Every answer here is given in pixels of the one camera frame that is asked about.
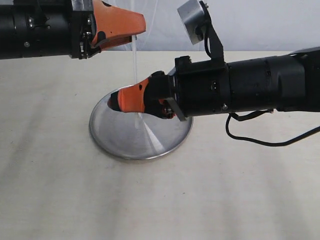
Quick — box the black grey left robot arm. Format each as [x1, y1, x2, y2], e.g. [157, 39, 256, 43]
[0, 0, 146, 60]

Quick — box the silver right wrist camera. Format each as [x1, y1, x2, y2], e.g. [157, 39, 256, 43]
[177, 0, 211, 45]

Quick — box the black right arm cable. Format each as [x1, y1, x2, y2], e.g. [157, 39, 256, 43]
[225, 109, 320, 147]

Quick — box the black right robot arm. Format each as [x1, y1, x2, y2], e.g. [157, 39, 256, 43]
[107, 47, 320, 121]

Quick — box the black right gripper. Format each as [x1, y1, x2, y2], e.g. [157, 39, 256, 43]
[107, 56, 229, 122]

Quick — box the translucent white glow stick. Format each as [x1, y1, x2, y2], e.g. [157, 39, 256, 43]
[132, 35, 141, 129]

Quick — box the round stainless steel plate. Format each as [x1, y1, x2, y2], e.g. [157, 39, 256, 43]
[88, 93, 194, 160]

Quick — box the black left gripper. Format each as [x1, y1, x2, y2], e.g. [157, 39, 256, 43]
[69, 0, 146, 60]

